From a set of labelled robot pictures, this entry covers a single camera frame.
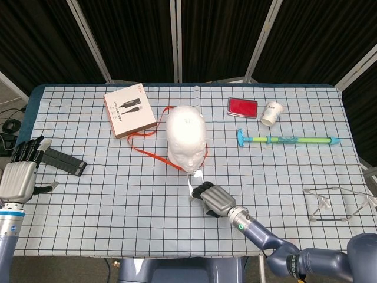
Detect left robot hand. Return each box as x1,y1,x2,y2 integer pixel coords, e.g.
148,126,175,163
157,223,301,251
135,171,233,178
0,135,59,204

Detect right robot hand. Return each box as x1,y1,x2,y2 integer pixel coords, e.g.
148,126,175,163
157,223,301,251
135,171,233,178
191,181,237,219

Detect white badge holder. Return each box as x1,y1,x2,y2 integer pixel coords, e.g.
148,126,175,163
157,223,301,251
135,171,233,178
187,169,206,203

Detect orange lanyard strap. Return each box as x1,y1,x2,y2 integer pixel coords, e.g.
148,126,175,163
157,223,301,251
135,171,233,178
127,106,209,175

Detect white foam mannequin head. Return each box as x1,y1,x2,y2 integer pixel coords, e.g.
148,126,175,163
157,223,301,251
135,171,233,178
166,105,207,173

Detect black rectangular bar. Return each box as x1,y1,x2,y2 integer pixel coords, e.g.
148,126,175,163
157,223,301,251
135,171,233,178
37,146,88,177

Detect blue grey robot torso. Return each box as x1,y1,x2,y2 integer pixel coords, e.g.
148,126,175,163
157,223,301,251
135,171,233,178
117,256,245,283

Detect red stamp pad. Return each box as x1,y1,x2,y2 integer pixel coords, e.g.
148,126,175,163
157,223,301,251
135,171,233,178
226,96,259,119

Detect blue green water pump toy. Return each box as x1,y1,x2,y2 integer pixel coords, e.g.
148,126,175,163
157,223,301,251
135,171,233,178
237,128,342,148

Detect blue checkered tablecloth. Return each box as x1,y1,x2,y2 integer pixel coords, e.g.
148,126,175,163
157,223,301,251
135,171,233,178
13,85,372,257

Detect white paper cup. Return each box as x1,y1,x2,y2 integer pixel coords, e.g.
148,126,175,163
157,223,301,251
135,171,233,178
260,101,284,127

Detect black folding partition screen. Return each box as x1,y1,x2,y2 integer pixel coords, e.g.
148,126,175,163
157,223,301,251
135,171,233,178
0,0,377,166

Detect black coiled cable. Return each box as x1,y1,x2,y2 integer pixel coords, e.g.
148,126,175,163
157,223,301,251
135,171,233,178
0,108,27,157

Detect wire frame stand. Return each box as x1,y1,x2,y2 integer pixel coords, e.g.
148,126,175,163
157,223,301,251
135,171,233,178
303,185,377,223

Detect white cable product box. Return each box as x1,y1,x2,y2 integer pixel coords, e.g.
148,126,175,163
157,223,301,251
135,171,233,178
103,83,157,139

